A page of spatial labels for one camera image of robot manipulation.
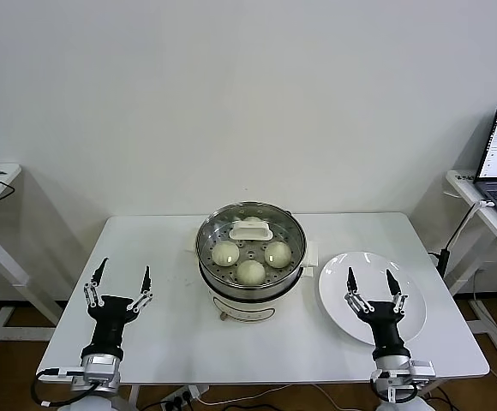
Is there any white electric cooker base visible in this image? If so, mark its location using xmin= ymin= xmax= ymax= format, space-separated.
xmin=199 ymin=260 xmax=314 ymax=325

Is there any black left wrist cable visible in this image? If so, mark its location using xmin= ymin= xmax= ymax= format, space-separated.
xmin=33 ymin=370 xmax=104 ymax=408

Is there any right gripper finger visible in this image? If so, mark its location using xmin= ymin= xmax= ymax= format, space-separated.
xmin=344 ymin=267 xmax=377 ymax=316
xmin=385 ymin=268 xmax=408 ymax=316

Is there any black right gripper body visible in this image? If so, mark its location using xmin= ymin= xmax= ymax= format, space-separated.
xmin=359 ymin=300 xmax=408 ymax=350

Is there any stainless steel steamer basket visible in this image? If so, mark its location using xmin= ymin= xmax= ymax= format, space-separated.
xmin=183 ymin=200 xmax=320 ymax=301

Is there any white laptop side table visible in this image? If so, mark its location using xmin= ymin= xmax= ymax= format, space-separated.
xmin=444 ymin=168 xmax=497 ymax=356

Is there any white laptop cable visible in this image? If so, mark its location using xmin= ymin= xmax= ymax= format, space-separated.
xmin=443 ymin=199 xmax=496 ymax=253

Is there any white round plate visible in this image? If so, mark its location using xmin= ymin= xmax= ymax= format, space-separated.
xmin=318 ymin=251 xmax=428 ymax=347

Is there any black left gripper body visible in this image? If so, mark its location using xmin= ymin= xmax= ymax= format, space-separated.
xmin=82 ymin=295 xmax=141 ymax=353

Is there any white power strip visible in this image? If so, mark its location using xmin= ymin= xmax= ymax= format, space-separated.
xmin=158 ymin=384 xmax=210 ymax=408

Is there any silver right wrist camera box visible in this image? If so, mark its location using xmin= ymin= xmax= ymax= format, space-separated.
xmin=410 ymin=360 xmax=436 ymax=381

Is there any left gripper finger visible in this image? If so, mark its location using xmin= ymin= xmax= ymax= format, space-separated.
xmin=81 ymin=257 xmax=109 ymax=310
xmin=127 ymin=265 xmax=154 ymax=316

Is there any glass lid with white handle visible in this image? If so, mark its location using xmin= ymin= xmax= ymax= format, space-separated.
xmin=195 ymin=200 xmax=308 ymax=296

